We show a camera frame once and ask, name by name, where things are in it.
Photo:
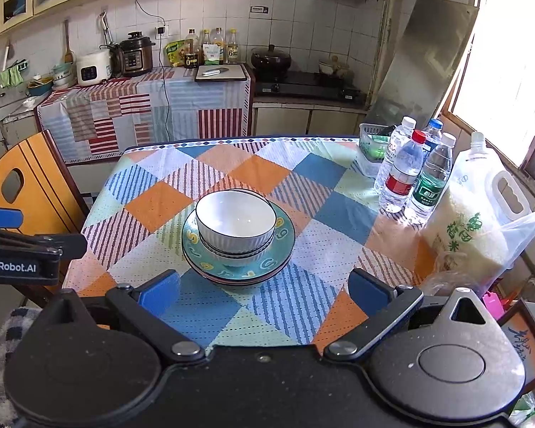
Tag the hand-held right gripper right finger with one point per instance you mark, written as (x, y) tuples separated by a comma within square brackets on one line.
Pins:
[(368, 287)]

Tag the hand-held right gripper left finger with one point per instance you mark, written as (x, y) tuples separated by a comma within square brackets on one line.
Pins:
[(160, 287)]

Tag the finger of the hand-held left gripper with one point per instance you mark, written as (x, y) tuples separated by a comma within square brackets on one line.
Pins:
[(49, 244), (2, 219)]

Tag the teal fried egg plate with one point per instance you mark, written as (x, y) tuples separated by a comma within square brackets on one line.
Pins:
[(196, 240)]

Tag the heart print plate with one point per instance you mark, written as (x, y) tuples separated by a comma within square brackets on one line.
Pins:
[(236, 281)]

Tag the white ribbed bowl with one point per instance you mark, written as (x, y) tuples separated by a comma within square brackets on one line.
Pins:
[(236, 218), (249, 253)]

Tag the checkered cloth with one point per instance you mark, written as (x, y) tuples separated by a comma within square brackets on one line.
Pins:
[(15, 343)]

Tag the patchwork tablecloth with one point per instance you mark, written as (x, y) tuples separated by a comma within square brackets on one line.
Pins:
[(160, 178)]

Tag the red label water bottle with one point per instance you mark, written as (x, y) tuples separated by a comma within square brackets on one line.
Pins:
[(401, 183)]

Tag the green label water bottle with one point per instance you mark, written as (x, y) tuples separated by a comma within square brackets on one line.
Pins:
[(430, 187)]

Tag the rice jug in plastic bag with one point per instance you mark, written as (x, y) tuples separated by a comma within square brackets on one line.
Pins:
[(468, 223)]

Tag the white cap water bottle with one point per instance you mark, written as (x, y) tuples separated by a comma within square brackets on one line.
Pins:
[(394, 156)]

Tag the green hanging cloth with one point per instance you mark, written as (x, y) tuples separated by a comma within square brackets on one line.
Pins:
[(11, 78)]

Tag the green plastic basket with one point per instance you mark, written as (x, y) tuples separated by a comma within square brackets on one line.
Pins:
[(372, 142)]

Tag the stack of dishes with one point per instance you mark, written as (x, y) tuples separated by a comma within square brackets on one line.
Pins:
[(63, 76)]

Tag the striped patchwork counter cloth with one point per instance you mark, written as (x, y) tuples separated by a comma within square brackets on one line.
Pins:
[(138, 111)]

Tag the blue cap water bottle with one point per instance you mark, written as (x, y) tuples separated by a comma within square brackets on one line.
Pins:
[(433, 136)]

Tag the wooden framed sign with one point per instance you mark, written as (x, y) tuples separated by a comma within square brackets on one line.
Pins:
[(524, 343)]

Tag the clear plastic bag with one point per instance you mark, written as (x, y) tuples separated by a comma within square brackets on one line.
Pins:
[(526, 236)]

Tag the white rice cooker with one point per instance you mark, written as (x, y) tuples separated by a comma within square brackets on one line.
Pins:
[(92, 69)]

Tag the wooden spatula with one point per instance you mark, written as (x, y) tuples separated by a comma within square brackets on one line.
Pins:
[(67, 51)]

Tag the cream base cabinet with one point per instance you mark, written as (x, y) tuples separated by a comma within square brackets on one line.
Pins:
[(285, 120)]

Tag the dark pressure cooker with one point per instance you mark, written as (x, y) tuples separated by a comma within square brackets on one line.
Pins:
[(136, 55)]

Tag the black gas stove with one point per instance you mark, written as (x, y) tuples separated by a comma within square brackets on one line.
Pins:
[(303, 84)]

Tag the white hanging utensil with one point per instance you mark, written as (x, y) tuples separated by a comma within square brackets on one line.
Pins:
[(106, 26)]

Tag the kitchen knife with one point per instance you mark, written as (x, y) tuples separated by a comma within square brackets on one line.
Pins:
[(214, 72)]

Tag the white cutting board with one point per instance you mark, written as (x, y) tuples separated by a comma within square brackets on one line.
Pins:
[(236, 73)]

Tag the green seasoning packet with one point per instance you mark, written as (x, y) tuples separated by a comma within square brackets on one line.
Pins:
[(176, 53)]

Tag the metal sheet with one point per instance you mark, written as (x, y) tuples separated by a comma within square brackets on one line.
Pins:
[(419, 62)]

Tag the dark soy sauce bottle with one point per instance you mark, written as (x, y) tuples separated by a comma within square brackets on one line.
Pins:
[(191, 53)]

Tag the white seasoning packet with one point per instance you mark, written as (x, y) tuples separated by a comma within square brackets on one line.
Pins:
[(212, 55)]

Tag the black wok with lid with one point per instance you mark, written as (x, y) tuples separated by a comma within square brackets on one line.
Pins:
[(271, 59)]

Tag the yellow cap oil bottle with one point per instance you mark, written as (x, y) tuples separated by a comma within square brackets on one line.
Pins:
[(218, 38), (232, 49), (205, 40)]

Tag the window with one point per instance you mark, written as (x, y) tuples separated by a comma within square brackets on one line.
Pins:
[(508, 53)]

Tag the wall socket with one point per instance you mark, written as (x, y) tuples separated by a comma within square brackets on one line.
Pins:
[(161, 30)]

